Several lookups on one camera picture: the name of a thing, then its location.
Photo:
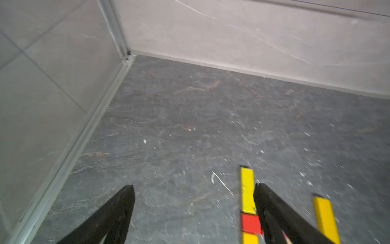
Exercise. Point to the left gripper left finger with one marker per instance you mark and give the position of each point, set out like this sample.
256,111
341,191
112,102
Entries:
109,224

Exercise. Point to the yellow block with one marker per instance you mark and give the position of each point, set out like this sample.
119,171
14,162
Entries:
247,189
325,219
249,238

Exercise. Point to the red block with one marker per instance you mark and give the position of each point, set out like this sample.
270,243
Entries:
250,224

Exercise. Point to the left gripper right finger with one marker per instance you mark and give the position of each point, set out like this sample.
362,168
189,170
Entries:
279,221

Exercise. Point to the magenta block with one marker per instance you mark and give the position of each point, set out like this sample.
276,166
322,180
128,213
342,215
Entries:
286,238

